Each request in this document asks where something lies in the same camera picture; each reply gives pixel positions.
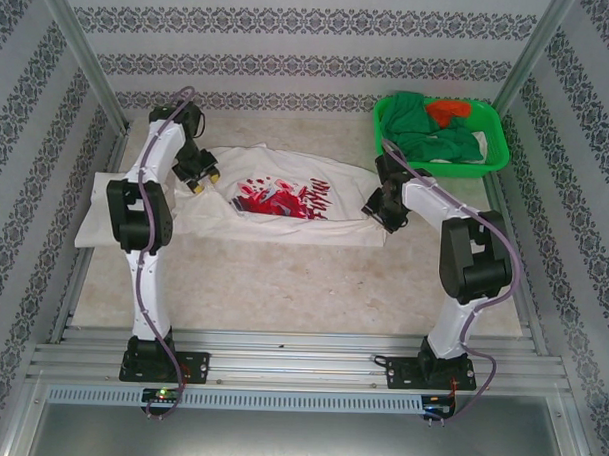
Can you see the white t-shirt with red print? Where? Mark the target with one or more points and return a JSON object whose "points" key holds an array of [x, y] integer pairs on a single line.
{"points": [[286, 167]]}

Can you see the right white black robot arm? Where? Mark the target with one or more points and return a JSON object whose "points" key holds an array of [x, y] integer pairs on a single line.
{"points": [[478, 264]]}

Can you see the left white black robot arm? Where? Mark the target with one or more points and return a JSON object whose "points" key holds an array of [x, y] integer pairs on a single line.
{"points": [[156, 308]]}

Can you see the green plastic basket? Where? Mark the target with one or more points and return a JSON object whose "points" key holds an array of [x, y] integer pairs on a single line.
{"points": [[436, 170]]}

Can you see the green t-shirt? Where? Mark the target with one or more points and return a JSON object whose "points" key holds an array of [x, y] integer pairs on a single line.
{"points": [[413, 127]]}

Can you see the orange t-shirt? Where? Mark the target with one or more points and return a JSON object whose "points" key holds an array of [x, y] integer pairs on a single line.
{"points": [[446, 113]]}

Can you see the white cloth in basket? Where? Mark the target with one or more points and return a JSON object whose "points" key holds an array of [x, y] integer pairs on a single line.
{"points": [[481, 141]]}

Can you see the folded plain white t-shirt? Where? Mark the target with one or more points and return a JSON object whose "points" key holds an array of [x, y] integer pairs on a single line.
{"points": [[95, 215]]}

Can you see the aluminium mounting rails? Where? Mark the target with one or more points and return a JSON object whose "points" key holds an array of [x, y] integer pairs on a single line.
{"points": [[300, 358]]}

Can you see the grey sheet metal tray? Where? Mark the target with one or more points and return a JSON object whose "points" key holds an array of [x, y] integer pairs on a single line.
{"points": [[297, 443]]}

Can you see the aluminium corner post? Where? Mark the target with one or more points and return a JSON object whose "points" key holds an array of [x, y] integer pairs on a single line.
{"points": [[85, 60], [536, 46]]}

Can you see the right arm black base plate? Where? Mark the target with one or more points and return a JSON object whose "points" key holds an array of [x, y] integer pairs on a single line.
{"points": [[402, 374]]}

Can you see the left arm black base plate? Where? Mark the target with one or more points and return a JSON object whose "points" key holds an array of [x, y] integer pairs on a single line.
{"points": [[197, 367]]}

